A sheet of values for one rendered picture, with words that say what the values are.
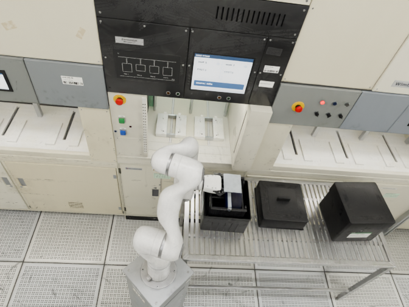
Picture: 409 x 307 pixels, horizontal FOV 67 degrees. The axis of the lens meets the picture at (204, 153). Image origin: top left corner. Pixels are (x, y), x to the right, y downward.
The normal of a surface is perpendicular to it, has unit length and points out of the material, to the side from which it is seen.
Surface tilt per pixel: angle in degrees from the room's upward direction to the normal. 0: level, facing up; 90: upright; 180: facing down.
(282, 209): 0
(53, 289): 0
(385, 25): 90
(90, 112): 90
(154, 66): 90
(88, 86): 90
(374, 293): 0
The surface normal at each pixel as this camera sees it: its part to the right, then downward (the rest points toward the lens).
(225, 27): 0.01, 0.77
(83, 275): 0.12, -0.63
